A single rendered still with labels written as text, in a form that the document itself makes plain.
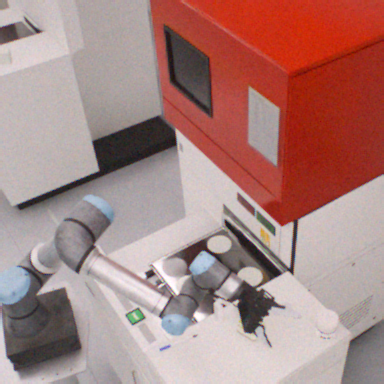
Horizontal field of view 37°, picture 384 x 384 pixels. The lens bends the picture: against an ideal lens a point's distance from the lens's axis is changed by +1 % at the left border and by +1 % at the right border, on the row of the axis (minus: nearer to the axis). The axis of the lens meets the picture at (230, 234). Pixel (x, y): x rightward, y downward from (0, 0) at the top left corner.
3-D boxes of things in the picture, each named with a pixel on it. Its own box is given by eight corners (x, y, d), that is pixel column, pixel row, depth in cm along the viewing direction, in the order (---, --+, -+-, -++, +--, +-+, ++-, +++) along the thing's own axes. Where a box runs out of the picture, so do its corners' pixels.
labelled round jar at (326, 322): (326, 321, 199) (328, 305, 192) (339, 335, 195) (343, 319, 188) (310, 331, 196) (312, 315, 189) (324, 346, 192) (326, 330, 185)
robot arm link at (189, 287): (170, 302, 177) (183, 287, 168) (185, 277, 184) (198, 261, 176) (190, 316, 177) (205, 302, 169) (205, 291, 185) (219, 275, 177)
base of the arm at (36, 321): (8, 343, 202) (-1, 326, 195) (5, 311, 212) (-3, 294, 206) (52, 330, 206) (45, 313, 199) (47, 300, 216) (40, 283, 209)
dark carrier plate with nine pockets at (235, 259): (223, 229, 241) (223, 228, 241) (272, 280, 221) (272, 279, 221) (153, 265, 228) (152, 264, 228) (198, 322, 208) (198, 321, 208)
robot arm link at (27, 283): (-4, 312, 200) (-17, 286, 191) (20, 284, 209) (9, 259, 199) (24, 321, 196) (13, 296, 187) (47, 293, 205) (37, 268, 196)
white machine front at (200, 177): (186, 183, 274) (178, 113, 245) (292, 291, 227) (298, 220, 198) (180, 186, 273) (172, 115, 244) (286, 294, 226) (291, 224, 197)
